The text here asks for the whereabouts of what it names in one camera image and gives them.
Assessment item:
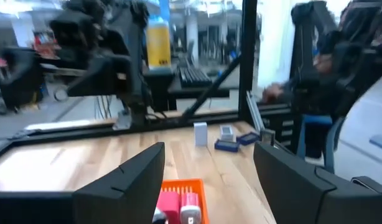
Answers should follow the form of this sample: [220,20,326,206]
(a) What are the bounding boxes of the black backlit keyboard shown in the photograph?
[177,65,214,89]

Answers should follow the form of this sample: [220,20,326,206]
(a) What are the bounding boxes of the orange plastic basket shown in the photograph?
[156,178,210,224]

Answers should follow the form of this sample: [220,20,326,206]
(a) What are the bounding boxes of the person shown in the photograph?
[287,0,382,121]

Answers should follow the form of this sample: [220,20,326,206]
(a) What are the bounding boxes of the silver aluminium extrusion bar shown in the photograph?
[245,90,267,133]

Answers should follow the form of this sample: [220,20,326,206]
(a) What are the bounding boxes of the blue office chair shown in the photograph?
[295,113,347,175]

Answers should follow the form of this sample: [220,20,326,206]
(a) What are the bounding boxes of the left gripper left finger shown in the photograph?
[72,142,165,224]

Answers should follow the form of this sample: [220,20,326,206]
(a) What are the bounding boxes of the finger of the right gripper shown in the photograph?
[0,46,46,111]
[66,53,133,98]

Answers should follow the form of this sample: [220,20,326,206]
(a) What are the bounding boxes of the white rectangular box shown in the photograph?
[193,121,209,147]

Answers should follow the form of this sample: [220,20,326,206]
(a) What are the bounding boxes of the silver mounting bracket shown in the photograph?
[112,108,133,131]

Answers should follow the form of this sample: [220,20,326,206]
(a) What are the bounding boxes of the white digital clock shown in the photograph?
[220,124,235,142]

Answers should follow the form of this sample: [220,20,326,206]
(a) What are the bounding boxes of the grey equipment cart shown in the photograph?
[144,67,241,113]

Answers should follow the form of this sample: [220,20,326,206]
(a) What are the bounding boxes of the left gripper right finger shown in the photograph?
[253,142,337,224]

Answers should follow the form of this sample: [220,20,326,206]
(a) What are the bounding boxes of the pink white wall charger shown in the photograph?
[179,192,203,224]

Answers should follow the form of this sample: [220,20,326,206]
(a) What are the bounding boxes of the dark blue trays with box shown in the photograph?
[214,139,241,154]

